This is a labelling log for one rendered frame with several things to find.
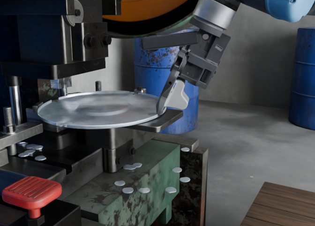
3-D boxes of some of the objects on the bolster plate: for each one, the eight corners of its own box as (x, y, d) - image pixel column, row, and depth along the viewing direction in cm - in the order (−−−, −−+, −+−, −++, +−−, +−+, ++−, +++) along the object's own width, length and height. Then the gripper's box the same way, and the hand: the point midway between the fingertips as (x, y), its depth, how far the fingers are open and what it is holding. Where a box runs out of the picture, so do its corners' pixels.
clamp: (48, 145, 79) (44, 101, 77) (-16, 174, 65) (-23, 121, 62) (28, 140, 82) (24, 98, 79) (-37, 168, 67) (-45, 116, 65)
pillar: (25, 125, 83) (19, 67, 80) (18, 128, 81) (11, 68, 78) (18, 124, 84) (12, 66, 81) (11, 127, 82) (4, 68, 79)
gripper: (233, 36, 64) (183, 134, 70) (230, 34, 73) (186, 121, 79) (191, 16, 64) (145, 116, 71) (193, 16, 73) (152, 104, 79)
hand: (157, 108), depth 75 cm, fingers closed
